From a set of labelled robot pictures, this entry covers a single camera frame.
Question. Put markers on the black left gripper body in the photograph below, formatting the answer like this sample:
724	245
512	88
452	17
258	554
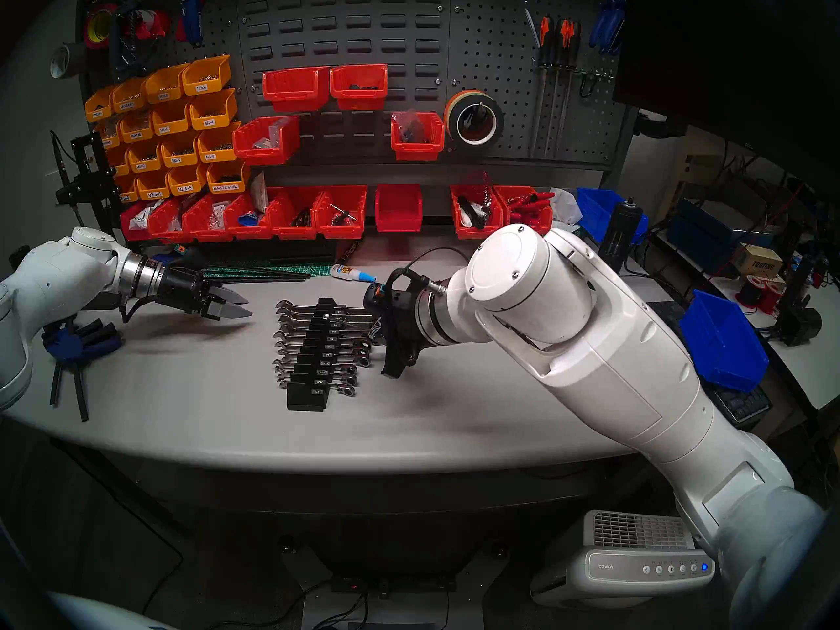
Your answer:
190	291

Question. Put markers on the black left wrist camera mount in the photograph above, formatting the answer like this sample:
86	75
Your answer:
187	260

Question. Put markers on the red and yellow tape roll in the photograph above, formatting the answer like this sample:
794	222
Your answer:
98	25

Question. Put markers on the red plastic storage bin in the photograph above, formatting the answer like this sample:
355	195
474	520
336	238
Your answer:
476	228
525	220
417	143
134	225
292	227
295	90
341	228
398	212
262	143
164	225
359	90
200	225
246	225

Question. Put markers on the grey perforated tool pegboard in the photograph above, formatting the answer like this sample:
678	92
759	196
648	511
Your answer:
459	58

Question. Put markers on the dark blue crate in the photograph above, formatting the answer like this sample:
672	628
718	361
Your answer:
722	231

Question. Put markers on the black and white bottles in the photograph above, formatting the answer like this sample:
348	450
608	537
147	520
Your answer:
469	212

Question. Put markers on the silver ratcheting combination wrench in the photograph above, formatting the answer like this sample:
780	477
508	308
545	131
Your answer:
354	310
350	382
357	337
354	328
368	348
352	373
363	356
354	319
357	365

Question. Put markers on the dark computer keyboard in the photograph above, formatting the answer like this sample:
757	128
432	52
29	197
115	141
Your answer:
748	405

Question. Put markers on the black marker pen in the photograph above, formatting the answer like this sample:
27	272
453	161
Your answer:
349	253

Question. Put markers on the black computer monitor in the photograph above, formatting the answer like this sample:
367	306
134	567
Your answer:
722	44

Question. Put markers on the white glue bottle blue cap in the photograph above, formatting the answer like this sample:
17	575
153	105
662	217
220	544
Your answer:
348	272

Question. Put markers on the black cylinder bottle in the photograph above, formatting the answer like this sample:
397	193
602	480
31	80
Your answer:
620	231

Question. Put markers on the brown cardboard box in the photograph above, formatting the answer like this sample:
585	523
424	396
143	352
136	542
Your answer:
758	261

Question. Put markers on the white tissue sheet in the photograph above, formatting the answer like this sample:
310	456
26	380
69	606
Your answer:
566	205

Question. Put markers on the thin long black rod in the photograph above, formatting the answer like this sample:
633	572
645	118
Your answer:
275	278
275	273

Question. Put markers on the orange and black tape roll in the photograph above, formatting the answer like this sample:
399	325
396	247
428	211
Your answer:
459	104

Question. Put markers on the black floor power strip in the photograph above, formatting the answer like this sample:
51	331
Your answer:
394	584

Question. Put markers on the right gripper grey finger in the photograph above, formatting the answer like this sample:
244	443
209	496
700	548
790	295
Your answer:
381	336
372	333

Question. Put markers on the blue plastic storage bin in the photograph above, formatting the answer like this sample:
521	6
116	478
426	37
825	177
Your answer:
722	340
594	205

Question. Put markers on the grey duct tape roll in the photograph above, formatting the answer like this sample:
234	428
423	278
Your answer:
65	59

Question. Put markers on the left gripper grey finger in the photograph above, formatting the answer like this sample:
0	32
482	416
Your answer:
233	295
235	312

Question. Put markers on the yellow screw storage bin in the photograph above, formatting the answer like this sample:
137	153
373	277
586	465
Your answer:
187	184
144	159
172	120
207	77
128	192
128	97
118	165
228	181
213	113
110	136
153	188
164	87
136	128
218	146
98	107
179	153

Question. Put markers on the blue holder black hex keys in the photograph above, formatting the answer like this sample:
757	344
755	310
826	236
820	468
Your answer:
79	346

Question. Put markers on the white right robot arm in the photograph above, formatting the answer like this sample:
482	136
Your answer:
590	346

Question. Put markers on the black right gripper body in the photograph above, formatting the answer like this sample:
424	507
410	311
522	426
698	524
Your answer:
400	307

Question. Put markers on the black desk device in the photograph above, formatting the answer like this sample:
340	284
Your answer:
797	323

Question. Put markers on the black wrench holder case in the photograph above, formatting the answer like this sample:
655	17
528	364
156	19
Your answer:
307	399

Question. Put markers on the white Coway air purifier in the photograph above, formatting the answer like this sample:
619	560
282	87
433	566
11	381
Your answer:
623	563

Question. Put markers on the metal carabiner hooks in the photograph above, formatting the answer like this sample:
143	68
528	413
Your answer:
594	81

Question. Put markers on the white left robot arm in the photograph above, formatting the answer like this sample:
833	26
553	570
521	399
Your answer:
59	274

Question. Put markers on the black metal fixture stand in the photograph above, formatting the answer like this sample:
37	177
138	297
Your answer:
92	182

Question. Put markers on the green cutting mat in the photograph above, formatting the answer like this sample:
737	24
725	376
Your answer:
321	269

